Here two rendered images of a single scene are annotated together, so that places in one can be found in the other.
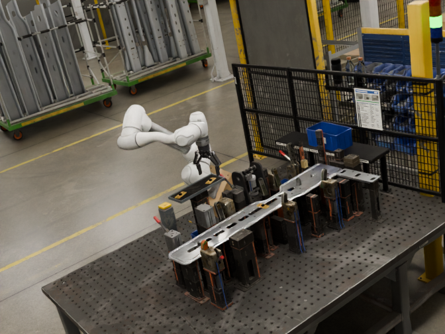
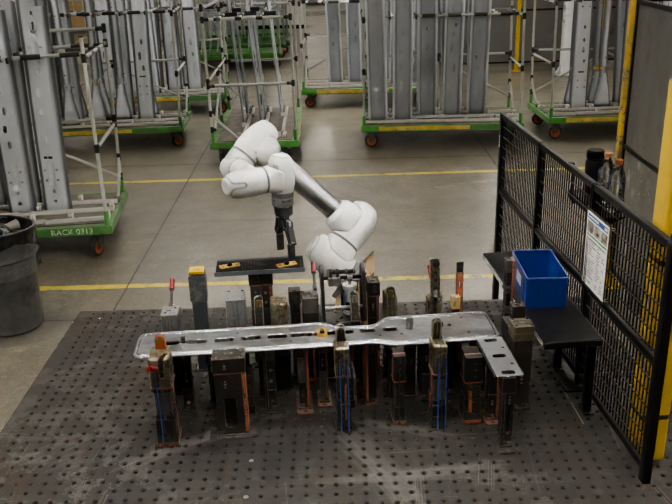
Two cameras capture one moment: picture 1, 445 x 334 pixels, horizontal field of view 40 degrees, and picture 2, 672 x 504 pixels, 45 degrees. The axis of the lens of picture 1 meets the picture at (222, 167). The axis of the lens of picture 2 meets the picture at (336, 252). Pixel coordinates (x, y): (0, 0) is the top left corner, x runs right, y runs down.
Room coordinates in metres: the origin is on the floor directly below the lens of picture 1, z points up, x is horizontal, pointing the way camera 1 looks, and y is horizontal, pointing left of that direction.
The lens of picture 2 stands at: (1.09, -1.80, 2.44)
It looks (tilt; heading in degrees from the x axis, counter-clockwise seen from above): 21 degrees down; 33
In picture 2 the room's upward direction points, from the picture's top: 2 degrees counter-clockwise
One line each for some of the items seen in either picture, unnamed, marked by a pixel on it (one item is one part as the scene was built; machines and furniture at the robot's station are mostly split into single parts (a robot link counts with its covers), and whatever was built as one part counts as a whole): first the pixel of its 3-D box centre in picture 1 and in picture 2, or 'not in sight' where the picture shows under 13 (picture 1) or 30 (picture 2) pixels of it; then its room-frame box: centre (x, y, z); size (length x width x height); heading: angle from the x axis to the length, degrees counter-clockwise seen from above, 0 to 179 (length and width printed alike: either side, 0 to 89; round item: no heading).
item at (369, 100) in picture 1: (369, 109); (597, 254); (3.94, -1.07, 1.30); 0.23 x 0.02 x 0.31; 37
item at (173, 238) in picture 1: (178, 259); (174, 350); (3.18, 0.37, 0.88); 0.11 x 0.10 x 0.36; 37
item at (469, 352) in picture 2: (343, 199); (470, 385); (3.58, -0.74, 0.84); 0.11 x 0.10 x 0.28; 37
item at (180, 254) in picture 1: (261, 208); (317, 335); (3.39, -0.19, 1.00); 1.38 x 0.22 x 0.02; 127
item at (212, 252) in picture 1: (216, 277); (165, 396); (2.90, 0.15, 0.88); 0.15 x 0.11 x 0.36; 37
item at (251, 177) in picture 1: (253, 200); (343, 321); (3.63, -0.15, 0.94); 0.18 x 0.13 x 0.49; 127
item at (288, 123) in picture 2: not in sight; (256, 73); (8.86, 4.36, 0.88); 1.91 x 1.00 x 1.76; 34
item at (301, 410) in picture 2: (258, 233); (303, 370); (3.35, -0.14, 0.84); 0.17 x 0.06 x 0.29; 37
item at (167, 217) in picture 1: (173, 238); (201, 321); (3.37, 0.39, 0.92); 0.08 x 0.08 x 0.44; 37
